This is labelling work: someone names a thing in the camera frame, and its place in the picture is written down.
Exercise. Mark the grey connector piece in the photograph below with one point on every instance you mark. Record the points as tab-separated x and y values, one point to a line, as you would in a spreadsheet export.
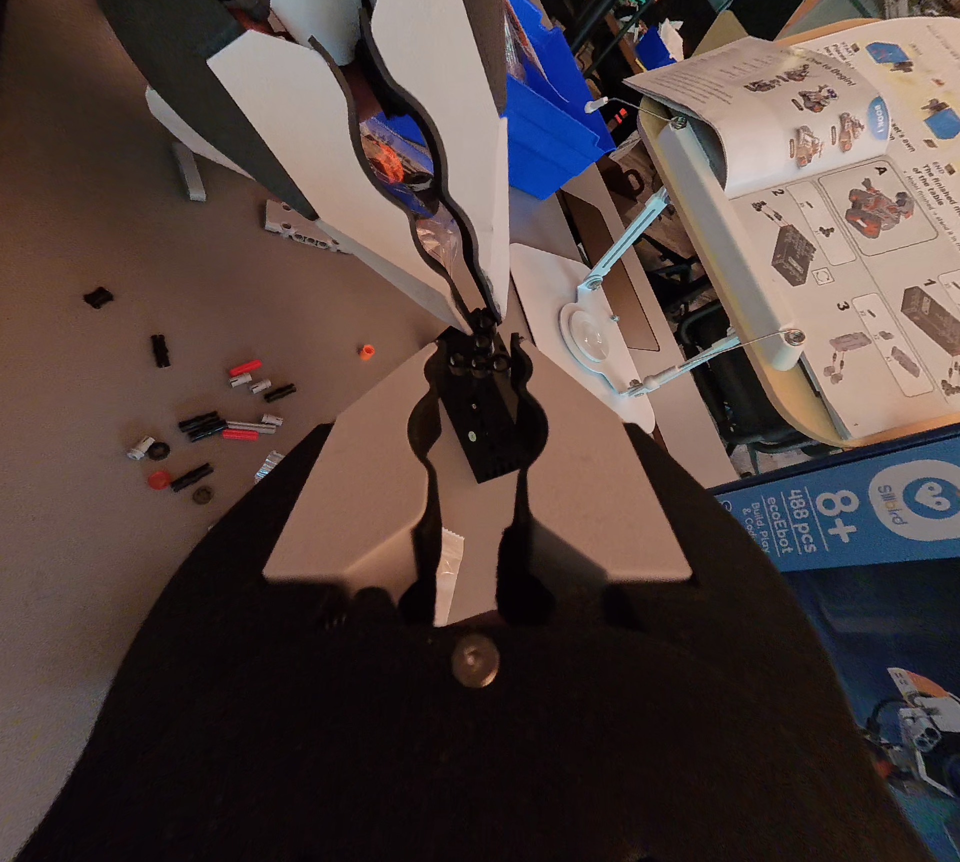
137	449

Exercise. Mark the blue plastic bin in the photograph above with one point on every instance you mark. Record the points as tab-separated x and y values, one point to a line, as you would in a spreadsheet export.
547	127

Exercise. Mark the long grey axle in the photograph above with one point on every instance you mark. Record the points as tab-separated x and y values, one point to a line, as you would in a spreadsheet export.
244	425

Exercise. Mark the red round tile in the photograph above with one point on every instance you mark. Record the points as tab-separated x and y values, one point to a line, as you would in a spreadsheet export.
158	479

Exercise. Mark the small white bar piece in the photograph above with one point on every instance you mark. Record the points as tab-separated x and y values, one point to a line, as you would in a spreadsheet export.
191	176

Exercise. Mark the long red axle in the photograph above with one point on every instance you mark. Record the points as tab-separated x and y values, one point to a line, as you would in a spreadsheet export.
240	434

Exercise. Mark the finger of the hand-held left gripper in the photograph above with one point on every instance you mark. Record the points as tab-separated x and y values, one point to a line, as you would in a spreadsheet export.
300	127
442	52

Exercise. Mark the short red axle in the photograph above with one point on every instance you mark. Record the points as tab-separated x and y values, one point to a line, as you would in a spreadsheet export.
245	367

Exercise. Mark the white book stand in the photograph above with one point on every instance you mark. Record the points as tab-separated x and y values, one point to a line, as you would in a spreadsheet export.
750	262

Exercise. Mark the group of black connector pins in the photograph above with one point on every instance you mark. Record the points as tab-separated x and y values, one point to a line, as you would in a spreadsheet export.
199	423

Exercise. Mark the blue robot kit box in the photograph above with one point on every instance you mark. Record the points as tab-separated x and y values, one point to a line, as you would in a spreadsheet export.
862	614

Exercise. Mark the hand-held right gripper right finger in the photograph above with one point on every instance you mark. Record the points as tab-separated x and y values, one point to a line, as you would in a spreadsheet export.
600	502

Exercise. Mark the building instruction booklet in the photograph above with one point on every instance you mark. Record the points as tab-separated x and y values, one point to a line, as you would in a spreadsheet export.
825	217

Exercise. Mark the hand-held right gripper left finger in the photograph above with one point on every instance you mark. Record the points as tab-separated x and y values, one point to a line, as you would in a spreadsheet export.
345	502

